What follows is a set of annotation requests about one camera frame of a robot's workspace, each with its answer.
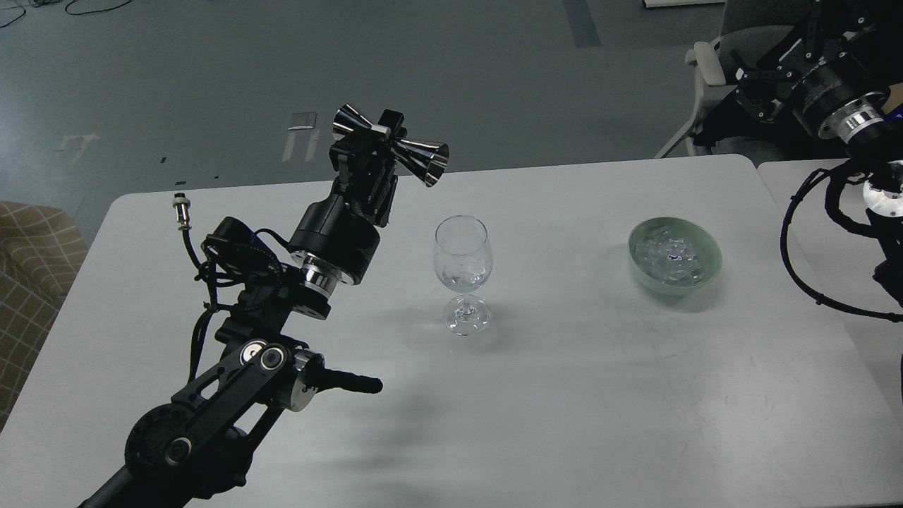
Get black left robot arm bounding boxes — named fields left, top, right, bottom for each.
left=82, top=105, right=449, bottom=507

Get plaid beige sofa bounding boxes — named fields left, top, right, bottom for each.
left=1, top=200, right=87, bottom=427

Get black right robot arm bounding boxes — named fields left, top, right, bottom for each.
left=703, top=1, right=901, bottom=301

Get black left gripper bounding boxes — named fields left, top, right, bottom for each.
left=288, top=109, right=406, bottom=285

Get clear wine glass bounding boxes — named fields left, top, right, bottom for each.
left=432, top=214, right=494, bottom=337

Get clear ice cubes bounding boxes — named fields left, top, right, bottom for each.
left=630, top=227, right=707, bottom=286

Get steel double jigger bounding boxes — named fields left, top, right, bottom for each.
left=332, top=104, right=449, bottom=188

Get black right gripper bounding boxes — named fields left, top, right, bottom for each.
left=732, top=11, right=891, bottom=142

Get green bowl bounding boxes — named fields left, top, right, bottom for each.
left=628, top=217, right=723, bottom=297

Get white office chair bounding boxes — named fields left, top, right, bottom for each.
left=655, top=1, right=811, bottom=159

